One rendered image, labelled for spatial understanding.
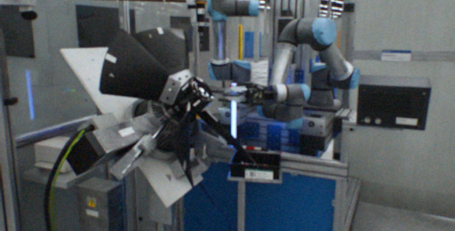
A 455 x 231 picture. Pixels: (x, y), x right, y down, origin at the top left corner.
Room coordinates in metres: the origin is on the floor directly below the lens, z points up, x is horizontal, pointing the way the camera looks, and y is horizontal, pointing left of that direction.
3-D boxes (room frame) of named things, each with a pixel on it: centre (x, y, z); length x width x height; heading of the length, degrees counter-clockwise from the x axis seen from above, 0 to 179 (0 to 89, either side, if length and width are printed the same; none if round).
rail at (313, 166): (1.64, -0.11, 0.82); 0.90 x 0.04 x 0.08; 67
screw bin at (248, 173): (1.46, -0.11, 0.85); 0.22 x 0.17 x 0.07; 81
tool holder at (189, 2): (1.34, 0.13, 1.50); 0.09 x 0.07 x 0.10; 102
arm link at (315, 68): (1.92, -0.52, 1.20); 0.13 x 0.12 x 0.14; 48
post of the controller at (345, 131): (1.47, -0.51, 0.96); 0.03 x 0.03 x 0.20; 67
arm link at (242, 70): (2.15, -0.06, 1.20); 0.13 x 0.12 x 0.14; 91
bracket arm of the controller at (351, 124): (1.43, -0.61, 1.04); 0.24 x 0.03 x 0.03; 67
